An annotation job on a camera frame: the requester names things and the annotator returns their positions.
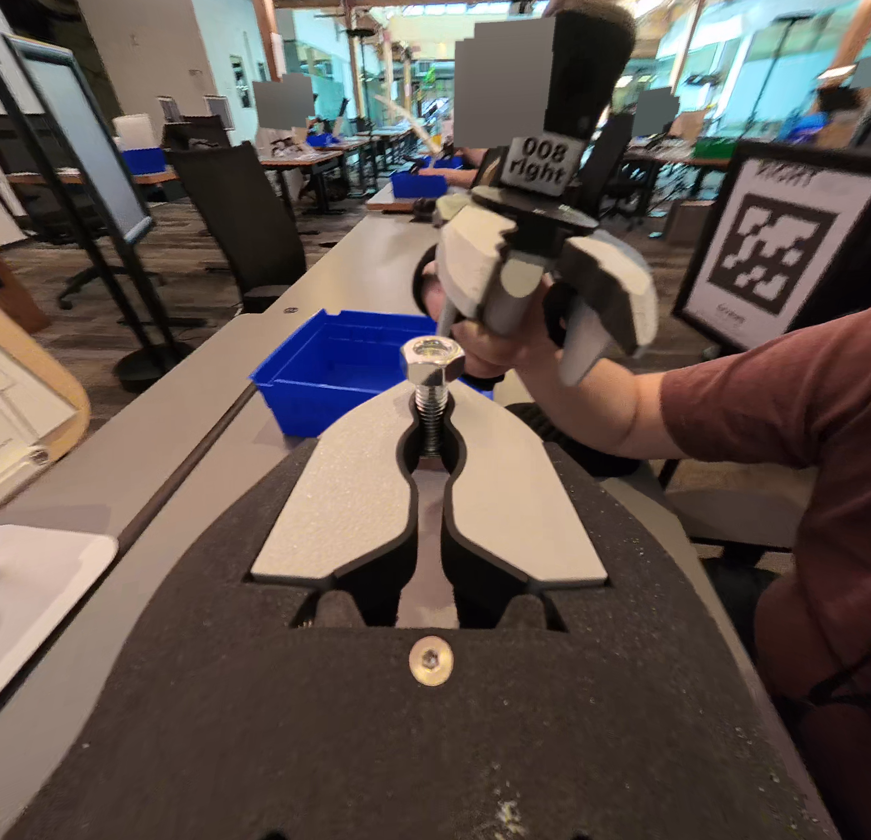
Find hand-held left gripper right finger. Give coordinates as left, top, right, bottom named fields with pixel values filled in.
left=442, top=379, right=609, bottom=628

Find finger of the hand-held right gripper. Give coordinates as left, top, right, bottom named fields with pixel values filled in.
left=559, top=233, right=661, bottom=388
left=433, top=193, right=518, bottom=342

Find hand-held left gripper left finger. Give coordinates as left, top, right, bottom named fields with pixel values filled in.
left=250, top=380, right=419, bottom=628

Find blue plastic parts bin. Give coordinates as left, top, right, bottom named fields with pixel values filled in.
left=250, top=309, right=495, bottom=439

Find silver hex nut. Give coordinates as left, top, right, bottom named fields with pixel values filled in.
left=400, top=336, right=467, bottom=386

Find silver hex bolt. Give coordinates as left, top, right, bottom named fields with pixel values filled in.
left=400, top=336, right=467, bottom=460

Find person's right forearm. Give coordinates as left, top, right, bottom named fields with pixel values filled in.
left=517, top=350, right=671, bottom=460

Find person's right hand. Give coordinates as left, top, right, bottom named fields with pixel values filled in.
left=421, top=275, right=569, bottom=379

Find grey waste bin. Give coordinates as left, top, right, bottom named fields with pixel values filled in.
left=663, top=199, right=715, bottom=243

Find black office chair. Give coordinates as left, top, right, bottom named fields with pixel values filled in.
left=165, top=142, right=308, bottom=314
left=578, top=113, right=647, bottom=235

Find black framed marker sign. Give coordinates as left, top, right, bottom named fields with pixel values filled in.
left=672, top=139, right=871, bottom=354

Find grey office chair seat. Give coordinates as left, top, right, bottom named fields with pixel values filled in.
left=663, top=472, right=817, bottom=569

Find black floor lamp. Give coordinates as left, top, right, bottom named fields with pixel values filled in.
left=346, top=26, right=377, bottom=174
left=752, top=11, right=815, bottom=141

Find instruction sheet on stand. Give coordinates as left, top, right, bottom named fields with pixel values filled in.
left=0, top=308, right=121, bottom=693

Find wooden pillar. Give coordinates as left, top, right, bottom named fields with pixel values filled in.
left=0, top=255, right=52, bottom=335

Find black framed easel board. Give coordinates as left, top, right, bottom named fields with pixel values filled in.
left=0, top=33, right=208, bottom=392

